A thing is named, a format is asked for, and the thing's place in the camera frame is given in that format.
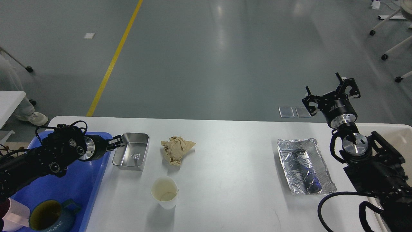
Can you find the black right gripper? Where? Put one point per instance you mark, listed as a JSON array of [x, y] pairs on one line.
[[336, 108]]

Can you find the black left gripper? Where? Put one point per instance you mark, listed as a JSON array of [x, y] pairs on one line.
[[97, 146]]

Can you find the stainless steel rectangular tin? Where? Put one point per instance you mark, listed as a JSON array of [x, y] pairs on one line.
[[132, 155]]

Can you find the dark teal mug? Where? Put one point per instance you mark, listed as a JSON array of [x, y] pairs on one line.
[[53, 216]]

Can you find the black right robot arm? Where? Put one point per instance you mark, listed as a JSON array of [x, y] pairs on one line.
[[373, 165]]

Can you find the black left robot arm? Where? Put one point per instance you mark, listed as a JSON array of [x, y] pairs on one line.
[[62, 147]]

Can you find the clear floor plate right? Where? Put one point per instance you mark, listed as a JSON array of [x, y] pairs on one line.
[[302, 112]]

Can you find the clear floor plate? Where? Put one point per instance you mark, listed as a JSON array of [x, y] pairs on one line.
[[286, 112], [302, 112]]

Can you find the clear floor plate left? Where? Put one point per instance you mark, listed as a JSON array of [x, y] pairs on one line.
[[286, 112]]

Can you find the blue plastic tray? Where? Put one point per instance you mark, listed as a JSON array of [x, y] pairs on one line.
[[81, 183]]

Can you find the crumpled brown paper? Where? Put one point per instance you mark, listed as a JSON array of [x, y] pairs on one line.
[[175, 149]]

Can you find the white paper cup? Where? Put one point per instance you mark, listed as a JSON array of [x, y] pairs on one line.
[[165, 191]]

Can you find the white plastic bin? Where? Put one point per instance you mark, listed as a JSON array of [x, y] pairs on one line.
[[400, 137]]

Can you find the aluminium foil tray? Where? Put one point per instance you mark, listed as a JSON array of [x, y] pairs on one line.
[[304, 167]]

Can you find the white sneaker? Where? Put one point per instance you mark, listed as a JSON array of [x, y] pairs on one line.
[[36, 118]]

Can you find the grey wheeled stand leg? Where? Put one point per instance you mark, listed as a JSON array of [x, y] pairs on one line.
[[27, 68]]

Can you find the white side table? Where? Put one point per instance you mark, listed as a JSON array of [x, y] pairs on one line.
[[9, 100]]

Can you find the pink mug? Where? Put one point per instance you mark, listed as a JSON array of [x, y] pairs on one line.
[[14, 215]]

